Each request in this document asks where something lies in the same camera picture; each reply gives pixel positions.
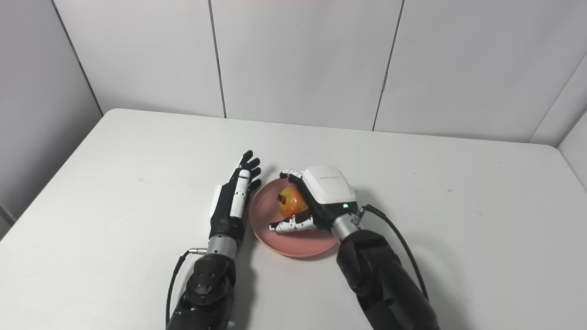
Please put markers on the red yellow pomegranate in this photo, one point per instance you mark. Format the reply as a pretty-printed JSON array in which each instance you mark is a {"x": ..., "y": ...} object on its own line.
[{"x": 292, "y": 204}]

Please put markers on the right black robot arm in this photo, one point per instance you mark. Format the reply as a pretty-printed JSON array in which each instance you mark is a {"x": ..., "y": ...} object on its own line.
[{"x": 380, "y": 279}]

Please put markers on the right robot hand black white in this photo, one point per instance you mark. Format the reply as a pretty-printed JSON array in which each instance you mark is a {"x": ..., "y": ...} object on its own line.
[{"x": 328, "y": 195}]

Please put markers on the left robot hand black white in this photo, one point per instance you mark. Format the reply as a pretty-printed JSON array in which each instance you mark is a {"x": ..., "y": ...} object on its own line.
[{"x": 234, "y": 201}]

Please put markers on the pink round plate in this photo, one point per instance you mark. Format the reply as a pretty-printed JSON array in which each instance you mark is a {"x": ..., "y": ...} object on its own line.
[{"x": 293, "y": 243}]

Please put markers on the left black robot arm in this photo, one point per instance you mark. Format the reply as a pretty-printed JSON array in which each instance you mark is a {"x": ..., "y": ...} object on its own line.
[{"x": 206, "y": 288}]

